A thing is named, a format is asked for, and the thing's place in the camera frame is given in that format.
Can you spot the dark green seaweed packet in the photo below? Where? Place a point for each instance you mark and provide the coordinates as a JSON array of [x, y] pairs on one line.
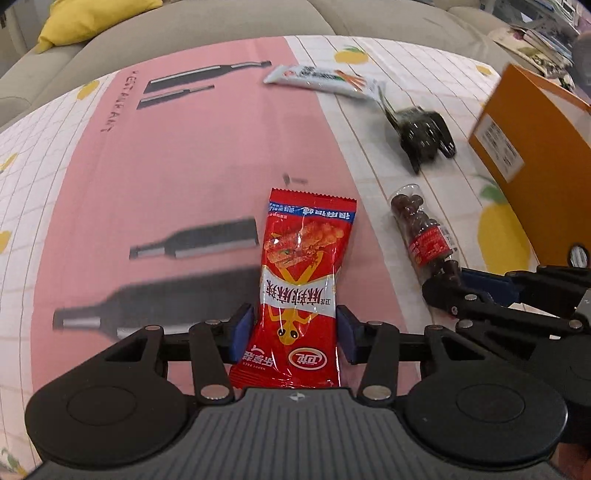
[[423, 133]]

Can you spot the pink white lemon tablecloth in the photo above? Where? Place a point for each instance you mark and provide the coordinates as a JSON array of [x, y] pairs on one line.
[[196, 138]]

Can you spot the orange cardboard box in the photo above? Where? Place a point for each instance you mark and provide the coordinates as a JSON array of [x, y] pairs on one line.
[[533, 136]]

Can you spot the magazine stack on sofa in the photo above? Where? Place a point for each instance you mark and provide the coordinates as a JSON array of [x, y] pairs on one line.
[[544, 55]]

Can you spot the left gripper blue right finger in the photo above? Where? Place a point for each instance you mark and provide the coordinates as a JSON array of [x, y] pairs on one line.
[[375, 346]]

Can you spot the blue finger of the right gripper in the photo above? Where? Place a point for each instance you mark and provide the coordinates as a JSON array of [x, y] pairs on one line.
[[550, 299]]

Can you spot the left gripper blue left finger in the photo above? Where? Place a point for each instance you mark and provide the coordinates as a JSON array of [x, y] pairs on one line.
[[213, 344]]

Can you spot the red spicy snack packet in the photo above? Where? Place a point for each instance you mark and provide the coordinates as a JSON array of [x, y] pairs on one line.
[[294, 343]]

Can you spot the beige sofa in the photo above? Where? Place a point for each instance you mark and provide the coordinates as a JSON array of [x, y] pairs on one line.
[[38, 78]]

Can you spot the white snack stick packet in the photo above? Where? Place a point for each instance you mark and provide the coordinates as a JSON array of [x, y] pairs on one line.
[[333, 81]]

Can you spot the yellow cushion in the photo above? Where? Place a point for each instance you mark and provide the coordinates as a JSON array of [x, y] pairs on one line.
[[75, 21]]

